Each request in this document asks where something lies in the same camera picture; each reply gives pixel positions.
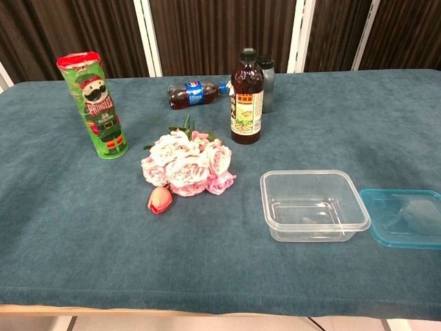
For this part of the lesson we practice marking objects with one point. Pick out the blue container lid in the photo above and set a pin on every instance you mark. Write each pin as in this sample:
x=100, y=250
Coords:
x=396, y=213

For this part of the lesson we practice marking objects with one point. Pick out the clear plastic container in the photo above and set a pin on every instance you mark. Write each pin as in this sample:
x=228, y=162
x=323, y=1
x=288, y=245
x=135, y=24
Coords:
x=310, y=207

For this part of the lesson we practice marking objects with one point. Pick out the pink artificial flower bouquet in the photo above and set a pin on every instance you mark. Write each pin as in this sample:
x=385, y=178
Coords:
x=186, y=169

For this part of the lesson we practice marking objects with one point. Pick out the dark sauce bottle yellow label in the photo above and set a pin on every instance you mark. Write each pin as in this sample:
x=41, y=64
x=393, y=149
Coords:
x=246, y=113

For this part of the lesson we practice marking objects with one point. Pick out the orange-red tulip bud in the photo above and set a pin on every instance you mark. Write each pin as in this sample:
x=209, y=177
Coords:
x=159, y=200

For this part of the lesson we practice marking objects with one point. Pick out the Pepsi cola bottle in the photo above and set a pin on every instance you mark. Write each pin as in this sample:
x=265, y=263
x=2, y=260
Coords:
x=194, y=93

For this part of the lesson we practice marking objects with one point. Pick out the grey bottle black cap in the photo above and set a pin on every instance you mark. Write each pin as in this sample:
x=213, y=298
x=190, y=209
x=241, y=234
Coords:
x=269, y=89

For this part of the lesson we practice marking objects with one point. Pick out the teal velvet tablecloth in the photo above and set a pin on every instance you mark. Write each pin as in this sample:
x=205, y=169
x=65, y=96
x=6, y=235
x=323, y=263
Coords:
x=220, y=258

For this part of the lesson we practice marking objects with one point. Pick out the green Pringles can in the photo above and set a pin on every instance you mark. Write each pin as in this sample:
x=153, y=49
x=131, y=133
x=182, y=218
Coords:
x=100, y=117

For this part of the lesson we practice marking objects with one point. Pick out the white partition frame post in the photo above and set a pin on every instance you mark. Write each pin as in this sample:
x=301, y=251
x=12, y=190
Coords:
x=300, y=34
x=365, y=34
x=4, y=77
x=146, y=34

